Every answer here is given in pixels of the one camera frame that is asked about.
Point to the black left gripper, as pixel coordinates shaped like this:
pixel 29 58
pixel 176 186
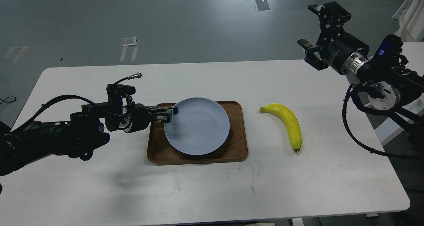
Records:
pixel 142 116

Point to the yellow banana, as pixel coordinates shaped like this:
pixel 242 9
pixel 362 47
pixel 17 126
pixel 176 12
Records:
pixel 290 121

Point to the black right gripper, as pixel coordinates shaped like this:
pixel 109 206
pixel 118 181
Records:
pixel 335 45

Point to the brown wooden tray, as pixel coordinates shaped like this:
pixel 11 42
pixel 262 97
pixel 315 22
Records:
pixel 234 149

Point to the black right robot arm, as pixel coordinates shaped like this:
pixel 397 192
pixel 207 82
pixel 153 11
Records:
pixel 385 86

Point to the light blue plate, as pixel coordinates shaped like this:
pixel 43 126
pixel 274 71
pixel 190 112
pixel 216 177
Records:
pixel 200 126

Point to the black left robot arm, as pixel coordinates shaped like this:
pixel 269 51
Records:
pixel 86 130

